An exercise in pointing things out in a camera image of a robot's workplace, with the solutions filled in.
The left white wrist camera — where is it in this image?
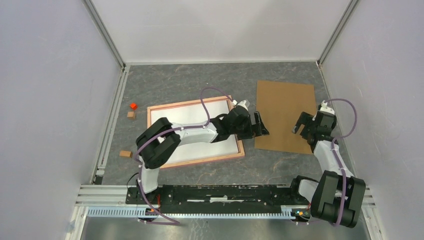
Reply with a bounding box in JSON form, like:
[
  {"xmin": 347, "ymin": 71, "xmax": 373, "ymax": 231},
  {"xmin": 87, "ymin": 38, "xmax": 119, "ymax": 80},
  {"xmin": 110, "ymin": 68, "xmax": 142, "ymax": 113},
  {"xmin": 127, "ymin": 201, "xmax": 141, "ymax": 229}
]
[{"xmin": 232, "ymin": 99, "xmax": 250, "ymax": 111}]

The aluminium rail frame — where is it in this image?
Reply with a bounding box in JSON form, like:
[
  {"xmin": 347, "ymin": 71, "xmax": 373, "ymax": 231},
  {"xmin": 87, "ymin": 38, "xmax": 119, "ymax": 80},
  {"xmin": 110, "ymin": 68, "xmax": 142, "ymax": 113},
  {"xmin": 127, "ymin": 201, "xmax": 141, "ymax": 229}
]
[{"xmin": 64, "ymin": 0, "xmax": 130, "ymax": 240}]

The brown cardboard backing board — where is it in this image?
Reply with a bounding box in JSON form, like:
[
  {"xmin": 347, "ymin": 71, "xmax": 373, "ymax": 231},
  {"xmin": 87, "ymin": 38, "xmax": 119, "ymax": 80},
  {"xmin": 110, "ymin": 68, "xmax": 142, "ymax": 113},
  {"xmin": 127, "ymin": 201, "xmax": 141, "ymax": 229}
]
[{"xmin": 254, "ymin": 80, "xmax": 317, "ymax": 155}]

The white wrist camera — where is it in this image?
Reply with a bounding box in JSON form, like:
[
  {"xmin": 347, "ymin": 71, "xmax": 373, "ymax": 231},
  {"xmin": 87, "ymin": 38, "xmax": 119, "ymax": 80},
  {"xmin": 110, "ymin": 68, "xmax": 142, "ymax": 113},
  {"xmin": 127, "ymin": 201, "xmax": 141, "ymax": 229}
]
[
  {"xmin": 318, "ymin": 101, "xmax": 336, "ymax": 116},
  {"xmin": 232, "ymin": 99, "xmax": 250, "ymax": 111}
]

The blue sea photo print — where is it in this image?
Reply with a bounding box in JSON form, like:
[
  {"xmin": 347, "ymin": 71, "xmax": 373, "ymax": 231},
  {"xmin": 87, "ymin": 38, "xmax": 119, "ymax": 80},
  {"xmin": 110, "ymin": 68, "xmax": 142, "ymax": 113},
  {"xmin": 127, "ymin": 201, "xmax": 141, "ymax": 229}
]
[{"xmin": 150, "ymin": 99, "xmax": 240, "ymax": 165}]

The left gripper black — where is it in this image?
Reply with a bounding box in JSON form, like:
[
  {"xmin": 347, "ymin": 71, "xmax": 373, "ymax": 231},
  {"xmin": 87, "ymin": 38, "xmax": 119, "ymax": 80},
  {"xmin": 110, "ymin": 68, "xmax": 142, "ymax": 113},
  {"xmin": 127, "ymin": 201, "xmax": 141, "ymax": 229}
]
[{"xmin": 230, "ymin": 111, "xmax": 269, "ymax": 141}]

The small wooden block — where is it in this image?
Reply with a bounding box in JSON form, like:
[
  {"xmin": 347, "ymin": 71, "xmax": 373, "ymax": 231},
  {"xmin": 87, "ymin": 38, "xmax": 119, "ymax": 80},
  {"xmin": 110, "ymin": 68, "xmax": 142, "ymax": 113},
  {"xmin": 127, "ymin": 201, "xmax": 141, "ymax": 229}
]
[{"xmin": 119, "ymin": 150, "xmax": 133, "ymax": 158}]

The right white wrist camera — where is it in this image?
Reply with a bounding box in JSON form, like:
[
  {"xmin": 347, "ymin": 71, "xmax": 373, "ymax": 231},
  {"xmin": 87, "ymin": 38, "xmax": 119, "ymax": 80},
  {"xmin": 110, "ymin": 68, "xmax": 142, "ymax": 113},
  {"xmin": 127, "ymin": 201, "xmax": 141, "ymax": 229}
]
[{"xmin": 318, "ymin": 101, "xmax": 336, "ymax": 116}]

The white slotted cable duct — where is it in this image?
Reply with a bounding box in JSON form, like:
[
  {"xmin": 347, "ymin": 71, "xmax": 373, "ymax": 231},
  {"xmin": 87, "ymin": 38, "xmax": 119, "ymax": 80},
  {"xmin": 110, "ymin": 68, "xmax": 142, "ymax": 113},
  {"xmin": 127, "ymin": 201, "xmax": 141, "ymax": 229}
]
[{"xmin": 87, "ymin": 206, "xmax": 315, "ymax": 221}]

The pink wooden picture frame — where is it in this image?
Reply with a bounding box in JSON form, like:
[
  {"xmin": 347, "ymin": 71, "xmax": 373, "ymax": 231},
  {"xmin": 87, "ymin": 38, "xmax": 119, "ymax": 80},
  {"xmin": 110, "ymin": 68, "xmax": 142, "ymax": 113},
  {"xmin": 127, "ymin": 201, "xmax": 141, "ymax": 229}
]
[{"xmin": 147, "ymin": 95, "xmax": 246, "ymax": 170}]

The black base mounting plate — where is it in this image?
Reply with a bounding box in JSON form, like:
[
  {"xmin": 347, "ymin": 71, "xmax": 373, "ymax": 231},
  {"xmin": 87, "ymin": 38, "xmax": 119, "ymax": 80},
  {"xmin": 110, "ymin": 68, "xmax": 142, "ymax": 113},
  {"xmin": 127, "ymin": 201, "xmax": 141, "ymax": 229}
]
[{"xmin": 125, "ymin": 183, "xmax": 317, "ymax": 215}]

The small wooden cube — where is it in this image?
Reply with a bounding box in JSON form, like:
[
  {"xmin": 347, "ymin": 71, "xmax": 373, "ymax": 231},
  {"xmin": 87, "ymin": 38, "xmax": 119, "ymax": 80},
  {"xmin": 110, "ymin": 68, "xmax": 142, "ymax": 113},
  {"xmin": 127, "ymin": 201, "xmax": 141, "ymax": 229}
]
[{"xmin": 127, "ymin": 111, "xmax": 136, "ymax": 120}]

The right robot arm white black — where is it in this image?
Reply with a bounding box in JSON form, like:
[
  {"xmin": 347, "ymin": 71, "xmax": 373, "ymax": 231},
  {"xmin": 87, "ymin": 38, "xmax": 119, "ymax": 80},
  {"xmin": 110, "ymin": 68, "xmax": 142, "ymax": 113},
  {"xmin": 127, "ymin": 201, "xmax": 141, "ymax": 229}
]
[{"xmin": 288, "ymin": 111, "xmax": 366, "ymax": 228}]

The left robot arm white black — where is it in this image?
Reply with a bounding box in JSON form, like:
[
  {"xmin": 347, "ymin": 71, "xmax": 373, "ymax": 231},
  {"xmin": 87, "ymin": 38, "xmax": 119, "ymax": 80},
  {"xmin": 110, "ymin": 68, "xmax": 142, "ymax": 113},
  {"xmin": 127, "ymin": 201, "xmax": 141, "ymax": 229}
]
[{"xmin": 134, "ymin": 105, "xmax": 270, "ymax": 204}]

